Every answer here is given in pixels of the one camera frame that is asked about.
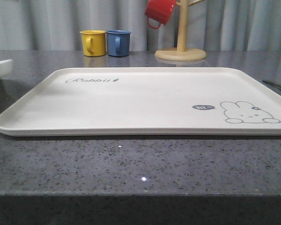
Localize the red enamel mug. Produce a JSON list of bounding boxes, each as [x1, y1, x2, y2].
[[145, 0, 176, 29]]

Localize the cream rabbit serving tray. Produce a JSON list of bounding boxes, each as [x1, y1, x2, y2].
[[0, 67, 281, 136]]

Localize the grey curtain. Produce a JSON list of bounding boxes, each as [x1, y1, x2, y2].
[[0, 0, 281, 51]]

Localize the wooden mug tree stand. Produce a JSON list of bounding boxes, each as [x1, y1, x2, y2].
[[155, 0, 207, 61]]

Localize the yellow enamel mug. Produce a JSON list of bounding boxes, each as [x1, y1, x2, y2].
[[80, 30, 106, 57]]

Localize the white round plate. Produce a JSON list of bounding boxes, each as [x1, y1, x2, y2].
[[0, 59, 13, 79]]

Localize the blue enamel mug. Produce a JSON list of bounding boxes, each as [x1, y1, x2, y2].
[[106, 30, 131, 57]]

